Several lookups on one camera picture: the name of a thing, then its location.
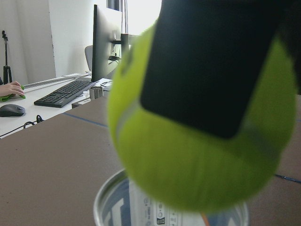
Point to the black keyboard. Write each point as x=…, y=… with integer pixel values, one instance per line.
x=65, y=94

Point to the black computer mouse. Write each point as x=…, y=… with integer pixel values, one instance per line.
x=12, y=110

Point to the tennis ball table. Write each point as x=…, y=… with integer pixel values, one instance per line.
x=188, y=169

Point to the small metal cup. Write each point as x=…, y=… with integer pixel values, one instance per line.
x=95, y=92

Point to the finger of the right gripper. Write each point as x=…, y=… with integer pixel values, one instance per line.
x=205, y=60
x=290, y=33

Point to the black monitor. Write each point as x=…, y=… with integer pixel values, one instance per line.
x=107, y=30

